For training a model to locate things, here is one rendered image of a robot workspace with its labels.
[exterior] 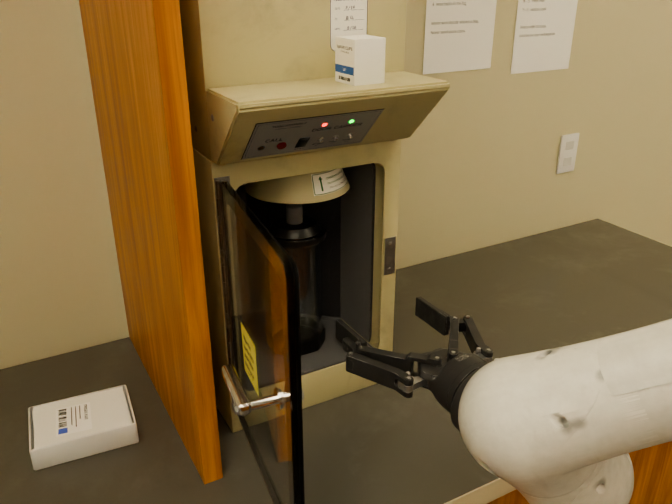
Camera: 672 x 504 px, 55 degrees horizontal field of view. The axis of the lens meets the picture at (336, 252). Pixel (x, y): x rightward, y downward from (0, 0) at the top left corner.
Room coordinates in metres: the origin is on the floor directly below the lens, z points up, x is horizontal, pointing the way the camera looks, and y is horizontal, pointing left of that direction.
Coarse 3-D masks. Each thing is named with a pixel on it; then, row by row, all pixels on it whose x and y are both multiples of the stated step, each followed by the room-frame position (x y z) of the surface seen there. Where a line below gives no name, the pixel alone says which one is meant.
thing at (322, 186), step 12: (276, 180) 0.97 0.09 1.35; (288, 180) 0.97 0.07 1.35; (300, 180) 0.97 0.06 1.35; (312, 180) 0.97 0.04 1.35; (324, 180) 0.98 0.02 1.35; (336, 180) 1.00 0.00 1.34; (252, 192) 0.99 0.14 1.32; (264, 192) 0.98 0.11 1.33; (276, 192) 0.97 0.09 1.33; (288, 192) 0.96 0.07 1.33; (300, 192) 0.96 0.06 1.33; (312, 192) 0.97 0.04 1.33; (324, 192) 0.97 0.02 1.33; (336, 192) 0.99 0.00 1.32
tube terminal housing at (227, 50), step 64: (192, 0) 0.89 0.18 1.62; (256, 0) 0.91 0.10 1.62; (320, 0) 0.95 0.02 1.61; (384, 0) 1.01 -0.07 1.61; (192, 64) 0.91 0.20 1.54; (256, 64) 0.91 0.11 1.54; (320, 64) 0.95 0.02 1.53; (192, 128) 0.93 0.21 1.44; (384, 192) 1.01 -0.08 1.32; (384, 320) 1.01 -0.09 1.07; (320, 384) 0.95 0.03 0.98
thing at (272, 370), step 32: (224, 192) 0.83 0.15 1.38; (256, 224) 0.68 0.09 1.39; (256, 256) 0.68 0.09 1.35; (256, 288) 0.69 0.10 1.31; (288, 288) 0.57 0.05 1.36; (256, 320) 0.70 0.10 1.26; (288, 320) 0.57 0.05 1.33; (256, 352) 0.71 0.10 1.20; (288, 352) 0.57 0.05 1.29; (288, 384) 0.58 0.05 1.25; (256, 416) 0.73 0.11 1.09; (288, 416) 0.58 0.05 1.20; (256, 448) 0.74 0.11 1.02; (288, 448) 0.59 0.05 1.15; (288, 480) 0.59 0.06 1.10
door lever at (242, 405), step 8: (224, 368) 0.66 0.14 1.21; (232, 368) 0.66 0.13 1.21; (224, 376) 0.65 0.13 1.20; (232, 376) 0.65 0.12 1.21; (232, 384) 0.63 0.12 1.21; (240, 384) 0.63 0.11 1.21; (232, 392) 0.62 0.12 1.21; (240, 392) 0.62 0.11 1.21; (240, 400) 0.60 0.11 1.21; (248, 400) 0.60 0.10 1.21; (256, 400) 0.60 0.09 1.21; (264, 400) 0.60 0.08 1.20; (272, 400) 0.61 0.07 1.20; (280, 400) 0.60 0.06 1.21; (240, 408) 0.59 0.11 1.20; (248, 408) 0.59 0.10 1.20; (256, 408) 0.60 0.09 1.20; (280, 408) 0.60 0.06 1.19
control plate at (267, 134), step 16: (352, 112) 0.87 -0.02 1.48; (368, 112) 0.89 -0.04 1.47; (256, 128) 0.81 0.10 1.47; (272, 128) 0.82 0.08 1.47; (288, 128) 0.84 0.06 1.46; (304, 128) 0.85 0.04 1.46; (320, 128) 0.87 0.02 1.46; (336, 128) 0.89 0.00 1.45; (352, 128) 0.90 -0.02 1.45; (368, 128) 0.92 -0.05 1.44; (256, 144) 0.84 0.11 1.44; (272, 144) 0.86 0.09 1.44; (288, 144) 0.87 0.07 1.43; (320, 144) 0.91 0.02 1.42; (336, 144) 0.92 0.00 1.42
